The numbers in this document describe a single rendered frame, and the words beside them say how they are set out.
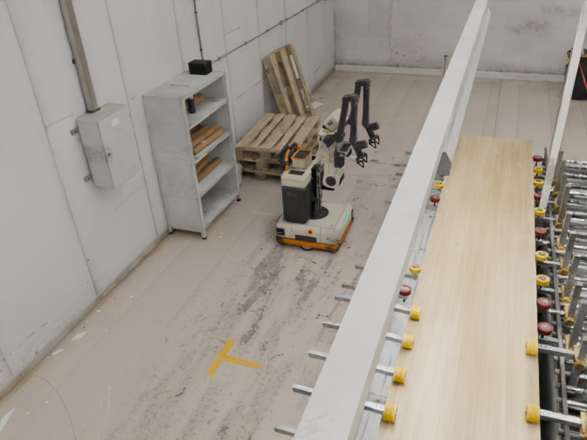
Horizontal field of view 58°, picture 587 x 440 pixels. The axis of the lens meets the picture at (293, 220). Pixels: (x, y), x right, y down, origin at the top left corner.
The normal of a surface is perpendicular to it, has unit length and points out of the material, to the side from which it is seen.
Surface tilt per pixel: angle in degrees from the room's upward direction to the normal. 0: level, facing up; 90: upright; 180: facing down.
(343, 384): 0
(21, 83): 90
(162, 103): 90
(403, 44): 90
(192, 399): 0
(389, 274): 0
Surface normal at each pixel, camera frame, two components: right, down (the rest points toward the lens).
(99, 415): -0.05, -0.85
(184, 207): -0.34, 0.50
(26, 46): 0.94, 0.14
